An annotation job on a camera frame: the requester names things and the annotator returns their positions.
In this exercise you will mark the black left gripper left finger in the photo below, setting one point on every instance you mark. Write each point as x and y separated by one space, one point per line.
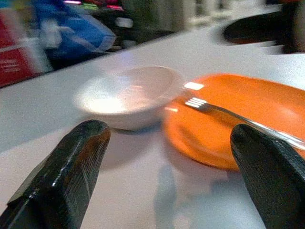
59 179

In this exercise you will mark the silver metal fork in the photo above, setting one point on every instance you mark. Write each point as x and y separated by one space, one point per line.
214 108

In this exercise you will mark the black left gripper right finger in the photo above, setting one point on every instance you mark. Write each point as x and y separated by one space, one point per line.
274 181

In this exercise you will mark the blue bag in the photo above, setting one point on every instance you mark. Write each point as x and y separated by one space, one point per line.
78 35

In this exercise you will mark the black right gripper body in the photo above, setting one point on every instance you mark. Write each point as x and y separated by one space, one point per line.
291 28

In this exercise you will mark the red box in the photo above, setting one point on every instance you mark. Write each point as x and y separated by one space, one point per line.
14 59

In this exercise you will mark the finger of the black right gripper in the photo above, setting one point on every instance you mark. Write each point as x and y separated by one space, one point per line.
252 28

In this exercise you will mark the orange round plate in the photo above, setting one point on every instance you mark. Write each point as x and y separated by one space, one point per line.
250 93

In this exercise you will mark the white shallow bowl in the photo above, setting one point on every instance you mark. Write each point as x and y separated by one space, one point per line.
128 95

